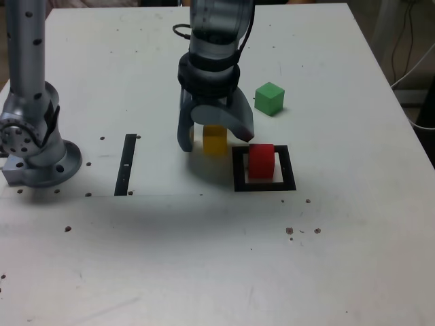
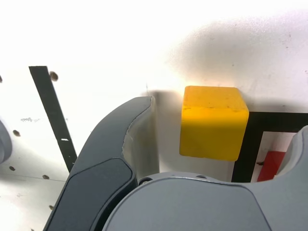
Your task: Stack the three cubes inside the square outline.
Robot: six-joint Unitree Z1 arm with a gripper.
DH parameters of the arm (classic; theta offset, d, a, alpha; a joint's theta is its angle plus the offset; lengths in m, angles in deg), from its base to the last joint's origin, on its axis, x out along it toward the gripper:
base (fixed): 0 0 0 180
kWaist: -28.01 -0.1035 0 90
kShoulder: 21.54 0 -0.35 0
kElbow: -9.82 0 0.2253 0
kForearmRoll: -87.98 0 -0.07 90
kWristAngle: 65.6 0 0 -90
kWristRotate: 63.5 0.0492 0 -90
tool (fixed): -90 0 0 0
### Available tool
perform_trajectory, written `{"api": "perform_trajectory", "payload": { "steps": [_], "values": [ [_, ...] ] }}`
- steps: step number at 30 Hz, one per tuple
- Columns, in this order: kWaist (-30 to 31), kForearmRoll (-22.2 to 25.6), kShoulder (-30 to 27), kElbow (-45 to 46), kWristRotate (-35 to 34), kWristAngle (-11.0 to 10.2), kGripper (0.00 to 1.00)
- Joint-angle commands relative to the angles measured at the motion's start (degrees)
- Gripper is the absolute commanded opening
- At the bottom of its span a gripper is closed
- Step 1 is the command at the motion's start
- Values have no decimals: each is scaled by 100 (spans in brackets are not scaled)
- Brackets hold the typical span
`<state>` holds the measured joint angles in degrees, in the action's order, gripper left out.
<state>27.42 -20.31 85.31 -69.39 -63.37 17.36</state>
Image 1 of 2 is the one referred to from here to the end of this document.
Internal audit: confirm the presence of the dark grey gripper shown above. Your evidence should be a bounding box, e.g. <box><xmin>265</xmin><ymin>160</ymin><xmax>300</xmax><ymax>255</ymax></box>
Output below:
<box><xmin>176</xmin><ymin>88</ymin><xmax>255</xmax><ymax>153</ymax></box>

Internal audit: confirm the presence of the yellow cube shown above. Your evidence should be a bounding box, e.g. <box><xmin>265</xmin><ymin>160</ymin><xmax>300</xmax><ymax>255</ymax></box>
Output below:
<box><xmin>202</xmin><ymin>124</ymin><xmax>228</xmax><ymax>157</ymax></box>

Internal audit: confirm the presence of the red cube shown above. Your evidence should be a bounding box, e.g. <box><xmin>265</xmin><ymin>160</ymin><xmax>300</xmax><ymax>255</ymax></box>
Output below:
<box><xmin>247</xmin><ymin>143</ymin><xmax>276</xmax><ymax>180</ymax></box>

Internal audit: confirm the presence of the green cube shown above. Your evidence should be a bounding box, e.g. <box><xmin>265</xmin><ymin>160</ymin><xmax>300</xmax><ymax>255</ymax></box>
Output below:
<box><xmin>254</xmin><ymin>81</ymin><xmax>286</xmax><ymax>117</ymax></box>

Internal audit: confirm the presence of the black tape square outline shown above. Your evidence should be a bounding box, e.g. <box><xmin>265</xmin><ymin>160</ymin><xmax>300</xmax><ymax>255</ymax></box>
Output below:
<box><xmin>232</xmin><ymin>145</ymin><xmax>297</xmax><ymax>194</ymax></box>

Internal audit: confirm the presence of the black tape strip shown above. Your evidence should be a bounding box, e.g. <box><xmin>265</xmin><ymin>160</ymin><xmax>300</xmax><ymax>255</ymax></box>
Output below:
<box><xmin>114</xmin><ymin>133</ymin><xmax>138</xmax><ymax>197</ymax></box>

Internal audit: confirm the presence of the white background cable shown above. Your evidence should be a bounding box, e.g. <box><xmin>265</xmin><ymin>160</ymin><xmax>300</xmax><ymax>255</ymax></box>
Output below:
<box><xmin>389</xmin><ymin>43</ymin><xmax>435</xmax><ymax>130</ymax></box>

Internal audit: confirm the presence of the thin black background cable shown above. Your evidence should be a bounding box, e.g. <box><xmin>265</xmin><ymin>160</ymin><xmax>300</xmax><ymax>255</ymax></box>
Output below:
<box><xmin>391</xmin><ymin>0</ymin><xmax>415</xmax><ymax>83</ymax></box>

